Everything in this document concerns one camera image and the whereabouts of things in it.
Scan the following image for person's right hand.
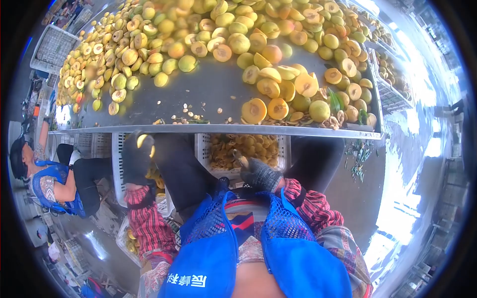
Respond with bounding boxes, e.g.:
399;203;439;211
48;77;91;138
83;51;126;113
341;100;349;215
240;157;285;193

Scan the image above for person's left hand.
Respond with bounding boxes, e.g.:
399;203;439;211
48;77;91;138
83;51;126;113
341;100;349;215
121;130;156;186

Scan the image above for person's right fingers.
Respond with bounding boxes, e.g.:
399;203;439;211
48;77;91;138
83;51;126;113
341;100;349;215
240;159;263;184

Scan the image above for person's left fingers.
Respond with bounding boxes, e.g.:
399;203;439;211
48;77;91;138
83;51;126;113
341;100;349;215
122;130;156;161

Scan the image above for yellow peach half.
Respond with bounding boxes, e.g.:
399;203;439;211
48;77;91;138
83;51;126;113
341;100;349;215
136;134;156;159

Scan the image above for small pitting knife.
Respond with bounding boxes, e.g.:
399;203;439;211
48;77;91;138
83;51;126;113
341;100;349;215
233;149;249;169

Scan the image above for white crate of pitted halves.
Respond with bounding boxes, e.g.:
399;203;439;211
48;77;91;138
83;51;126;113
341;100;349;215
194;133;291;180

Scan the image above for white plastic crate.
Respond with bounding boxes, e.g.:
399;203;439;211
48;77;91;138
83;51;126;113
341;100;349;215
111;132;176;217

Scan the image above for black wrist band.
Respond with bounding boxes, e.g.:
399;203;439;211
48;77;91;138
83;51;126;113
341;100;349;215
127;190;157;210
289;186;308;208

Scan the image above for scattered peach pits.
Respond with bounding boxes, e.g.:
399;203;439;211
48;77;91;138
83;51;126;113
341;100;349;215
155;95;237;125

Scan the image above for person's body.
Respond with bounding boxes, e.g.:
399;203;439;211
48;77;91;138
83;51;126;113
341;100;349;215
138;188;373;298

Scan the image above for green leaves on floor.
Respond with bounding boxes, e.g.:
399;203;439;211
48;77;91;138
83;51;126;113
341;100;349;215
344;139;374;183

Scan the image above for green peach leaf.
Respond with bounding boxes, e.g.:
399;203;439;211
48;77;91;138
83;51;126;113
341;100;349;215
328;88;344;114

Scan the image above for empty white mesh crate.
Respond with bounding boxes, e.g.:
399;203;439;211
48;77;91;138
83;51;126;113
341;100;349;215
29;24;82;75

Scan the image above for pile of yellow peaches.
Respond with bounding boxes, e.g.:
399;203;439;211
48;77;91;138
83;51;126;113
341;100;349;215
56;0;379;129

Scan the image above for white crate of whole peaches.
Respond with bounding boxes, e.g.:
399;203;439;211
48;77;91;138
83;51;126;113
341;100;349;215
366;45;415;114

